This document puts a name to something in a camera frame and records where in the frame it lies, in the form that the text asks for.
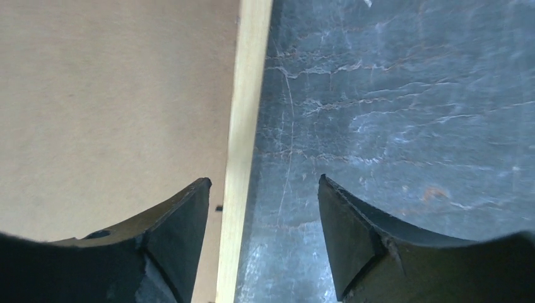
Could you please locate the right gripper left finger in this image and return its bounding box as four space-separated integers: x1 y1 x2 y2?
1 178 211 302

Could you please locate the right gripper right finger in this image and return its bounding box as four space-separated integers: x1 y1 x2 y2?
318 175 534 302

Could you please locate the brown backing board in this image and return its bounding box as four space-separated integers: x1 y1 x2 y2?
1 1 240 302

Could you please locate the wooden picture frame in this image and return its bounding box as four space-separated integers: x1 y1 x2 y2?
215 1 273 303

